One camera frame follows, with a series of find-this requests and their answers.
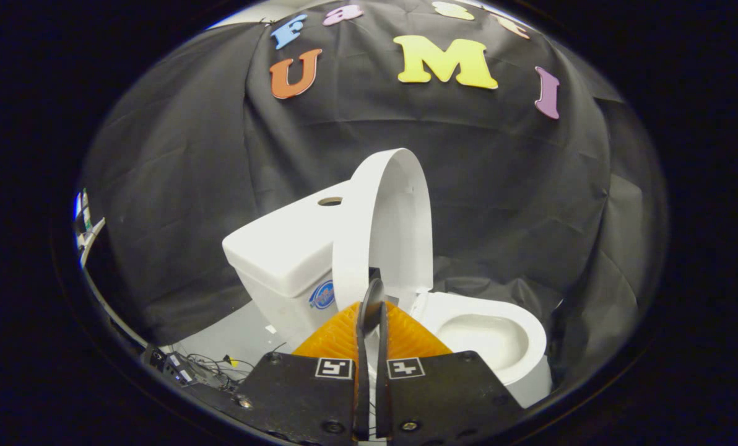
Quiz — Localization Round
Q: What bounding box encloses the round black lid pull tab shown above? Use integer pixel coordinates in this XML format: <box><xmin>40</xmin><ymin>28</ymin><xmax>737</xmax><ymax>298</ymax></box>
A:
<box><xmin>357</xmin><ymin>278</ymin><xmax>387</xmax><ymax>338</ymax></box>

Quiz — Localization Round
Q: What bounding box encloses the black backdrop cloth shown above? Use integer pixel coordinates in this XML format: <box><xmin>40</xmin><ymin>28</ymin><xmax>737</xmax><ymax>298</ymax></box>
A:
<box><xmin>78</xmin><ymin>0</ymin><xmax>670</xmax><ymax>397</ymax></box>

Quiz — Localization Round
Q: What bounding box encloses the white toilet bowl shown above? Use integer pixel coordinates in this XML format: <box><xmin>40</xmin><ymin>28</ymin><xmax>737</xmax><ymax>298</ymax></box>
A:
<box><xmin>369</xmin><ymin>291</ymin><xmax>553</xmax><ymax>409</ymax></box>

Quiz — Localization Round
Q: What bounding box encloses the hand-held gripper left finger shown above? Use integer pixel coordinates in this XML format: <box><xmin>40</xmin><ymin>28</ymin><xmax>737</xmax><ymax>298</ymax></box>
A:
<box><xmin>236</xmin><ymin>300</ymin><xmax>373</xmax><ymax>442</ymax></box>

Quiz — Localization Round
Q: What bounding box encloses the tangle of black cables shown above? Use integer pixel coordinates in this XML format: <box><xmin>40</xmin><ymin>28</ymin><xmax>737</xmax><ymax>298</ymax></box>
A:
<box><xmin>186</xmin><ymin>342</ymin><xmax>286</xmax><ymax>393</ymax></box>

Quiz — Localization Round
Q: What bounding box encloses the black power strip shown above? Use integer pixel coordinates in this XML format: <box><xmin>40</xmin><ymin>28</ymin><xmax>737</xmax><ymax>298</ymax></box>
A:
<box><xmin>143</xmin><ymin>347</ymin><xmax>196</xmax><ymax>388</ymax></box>

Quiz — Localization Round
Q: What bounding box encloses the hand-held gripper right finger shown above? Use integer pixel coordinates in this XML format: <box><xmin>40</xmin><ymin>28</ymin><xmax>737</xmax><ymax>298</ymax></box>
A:
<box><xmin>376</xmin><ymin>302</ymin><xmax>524</xmax><ymax>442</ymax></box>

